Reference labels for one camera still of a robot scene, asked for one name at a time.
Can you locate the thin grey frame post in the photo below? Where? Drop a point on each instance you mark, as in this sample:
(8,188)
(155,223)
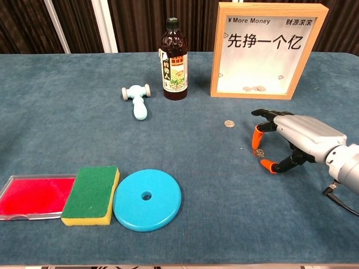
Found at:
(57,26)

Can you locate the blue disc with hole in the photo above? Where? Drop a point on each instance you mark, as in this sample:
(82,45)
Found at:
(157,207)

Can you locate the dark brown pleated curtain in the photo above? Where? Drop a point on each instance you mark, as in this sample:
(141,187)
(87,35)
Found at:
(140,25)

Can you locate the wooden coin bank box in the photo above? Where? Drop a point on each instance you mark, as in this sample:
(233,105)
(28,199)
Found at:
(258,64)

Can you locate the red pad clear box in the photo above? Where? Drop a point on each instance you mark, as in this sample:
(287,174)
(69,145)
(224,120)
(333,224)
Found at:
(33,196)

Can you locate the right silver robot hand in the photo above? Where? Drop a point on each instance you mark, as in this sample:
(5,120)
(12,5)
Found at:
(305,134)

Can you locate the dark tea bottle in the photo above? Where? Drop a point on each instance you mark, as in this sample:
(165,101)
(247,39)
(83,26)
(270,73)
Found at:
(174,56)

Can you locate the silver coin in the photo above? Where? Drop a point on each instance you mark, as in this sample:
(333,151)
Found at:
(260,154)
(229,124)

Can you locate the white frame post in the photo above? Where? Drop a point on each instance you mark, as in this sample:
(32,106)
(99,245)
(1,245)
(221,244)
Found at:
(104,26)

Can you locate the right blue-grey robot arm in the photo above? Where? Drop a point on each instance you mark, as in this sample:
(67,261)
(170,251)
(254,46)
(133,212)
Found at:
(345,165)

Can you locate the teal tablecloth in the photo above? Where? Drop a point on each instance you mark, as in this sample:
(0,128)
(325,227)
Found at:
(196,168)

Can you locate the light blue toy hammer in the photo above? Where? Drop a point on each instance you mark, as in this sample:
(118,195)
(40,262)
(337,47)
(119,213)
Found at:
(139,107)

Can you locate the green yellow sponge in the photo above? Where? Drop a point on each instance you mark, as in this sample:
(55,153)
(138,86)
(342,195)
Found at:
(89,193)

